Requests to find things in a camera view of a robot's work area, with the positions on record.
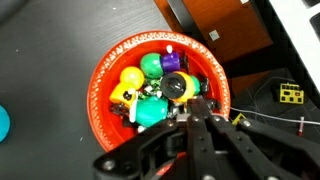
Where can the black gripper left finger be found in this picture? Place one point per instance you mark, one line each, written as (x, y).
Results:
(156, 143)

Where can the green foil candy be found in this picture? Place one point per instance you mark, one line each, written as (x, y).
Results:
(152, 83)

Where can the yellow toy figure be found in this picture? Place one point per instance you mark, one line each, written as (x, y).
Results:
(131, 76)

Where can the green purple toy figure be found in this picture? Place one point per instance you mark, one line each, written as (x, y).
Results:
(151, 65)

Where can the red plastic bowl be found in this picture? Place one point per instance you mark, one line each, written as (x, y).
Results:
(106, 83)

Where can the blue plastic cup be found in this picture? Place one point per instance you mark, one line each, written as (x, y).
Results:
(4, 123)

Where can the green cup-shaped toy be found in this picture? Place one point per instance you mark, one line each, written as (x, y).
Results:
(150, 111)

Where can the white side table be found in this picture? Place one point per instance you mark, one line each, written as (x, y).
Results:
(296, 33)

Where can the yellow black grid object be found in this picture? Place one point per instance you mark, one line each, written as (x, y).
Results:
(291, 93)
(239, 119)

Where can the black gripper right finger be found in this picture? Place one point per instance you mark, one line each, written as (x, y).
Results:
(253, 146)

